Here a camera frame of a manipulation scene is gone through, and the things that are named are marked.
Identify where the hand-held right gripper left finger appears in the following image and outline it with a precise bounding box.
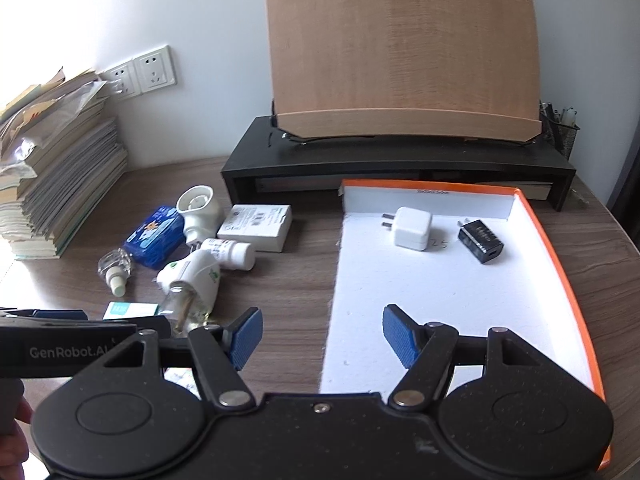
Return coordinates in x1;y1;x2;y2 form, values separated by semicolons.
85;307;264;408

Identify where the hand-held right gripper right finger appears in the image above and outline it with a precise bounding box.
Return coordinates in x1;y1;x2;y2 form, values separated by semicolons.
382;304;556;408

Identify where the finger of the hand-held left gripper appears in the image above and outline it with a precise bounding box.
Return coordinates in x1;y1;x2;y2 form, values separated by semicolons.
0;308;89;323
112;315;172;337

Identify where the teal and white bandage box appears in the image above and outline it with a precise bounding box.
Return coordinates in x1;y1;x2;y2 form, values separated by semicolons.
103;301;168;321

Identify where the clear bottle with ribbed cap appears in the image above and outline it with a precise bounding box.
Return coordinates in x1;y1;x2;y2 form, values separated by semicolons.
97;250;133;297

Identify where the white plug-in heater green dot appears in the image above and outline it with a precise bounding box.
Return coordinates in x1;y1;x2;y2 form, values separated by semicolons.
156;249;223;333

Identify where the white tray with orange rim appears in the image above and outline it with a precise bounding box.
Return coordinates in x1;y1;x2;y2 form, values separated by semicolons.
318;178;614;472

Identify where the person's left hand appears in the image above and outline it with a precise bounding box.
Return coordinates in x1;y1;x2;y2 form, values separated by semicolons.
0;400;35;480

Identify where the blue plastic box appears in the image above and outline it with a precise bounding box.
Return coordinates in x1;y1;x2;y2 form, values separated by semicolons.
123;205;185;268

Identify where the white pill bottle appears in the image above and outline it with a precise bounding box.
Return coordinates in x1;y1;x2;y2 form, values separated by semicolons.
199;238;256;271

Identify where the white charger plug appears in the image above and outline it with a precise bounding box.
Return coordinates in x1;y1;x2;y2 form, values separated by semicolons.
381;206;432;252

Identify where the small white carton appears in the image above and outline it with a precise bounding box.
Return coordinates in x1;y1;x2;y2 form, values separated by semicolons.
216;204;293;253

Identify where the white hollow plug-in heater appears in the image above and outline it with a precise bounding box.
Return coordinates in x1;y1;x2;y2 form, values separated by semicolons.
176;186;224;246

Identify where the black charger plug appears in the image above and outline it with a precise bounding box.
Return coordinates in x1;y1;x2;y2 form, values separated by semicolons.
458;217;504;265

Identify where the stack of books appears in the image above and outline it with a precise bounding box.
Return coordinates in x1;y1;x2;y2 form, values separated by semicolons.
0;67;130;261

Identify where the black monitor riser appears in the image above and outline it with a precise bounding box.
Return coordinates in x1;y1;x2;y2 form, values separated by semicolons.
221;115;576;212

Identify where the black mesh pen holder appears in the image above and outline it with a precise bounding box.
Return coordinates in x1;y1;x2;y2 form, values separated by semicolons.
539;101;581;161

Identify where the brown cardboard board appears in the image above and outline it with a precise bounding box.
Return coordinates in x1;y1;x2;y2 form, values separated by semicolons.
264;0;545;144

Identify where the white wall socket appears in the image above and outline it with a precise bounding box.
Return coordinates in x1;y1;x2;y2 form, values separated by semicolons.
132;45;178;95
100;59;138;99

